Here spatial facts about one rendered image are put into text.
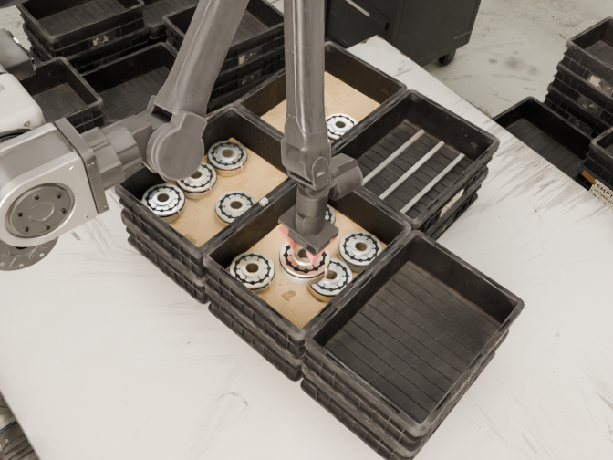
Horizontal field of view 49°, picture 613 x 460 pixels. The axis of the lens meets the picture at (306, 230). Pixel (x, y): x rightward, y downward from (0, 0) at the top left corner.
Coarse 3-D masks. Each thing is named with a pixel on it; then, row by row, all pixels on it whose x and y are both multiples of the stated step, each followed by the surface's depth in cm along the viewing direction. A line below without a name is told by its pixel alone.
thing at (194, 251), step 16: (224, 112) 177; (240, 112) 177; (128, 176) 161; (128, 192) 158; (272, 192) 161; (144, 208) 155; (256, 208) 158; (160, 224) 153; (176, 240) 152; (208, 240) 151
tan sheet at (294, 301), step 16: (336, 224) 169; (352, 224) 169; (272, 240) 165; (336, 240) 166; (272, 256) 162; (336, 256) 163; (352, 272) 160; (272, 288) 156; (288, 288) 156; (304, 288) 157; (272, 304) 153; (288, 304) 154; (304, 304) 154; (320, 304) 154; (304, 320) 151
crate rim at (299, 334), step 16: (288, 192) 162; (352, 192) 163; (384, 208) 160; (240, 224) 154; (400, 224) 158; (224, 240) 151; (400, 240) 154; (208, 256) 148; (384, 256) 151; (368, 272) 148; (240, 288) 144; (256, 304) 142; (336, 304) 143; (272, 320) 142; (288, 320) 139; (304, 336) 139
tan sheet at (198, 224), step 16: (256, 160) 181; (224, 176) 177; (240, 176) 177; (256, 176) 177; (272, 176) 178; (224, 192) 173; (256, 192) 174; (192, 208) 169; (208, 208) 170; (176, 224) 166; (192, 224) 166; (208, 224) 166; (192, 240) 163
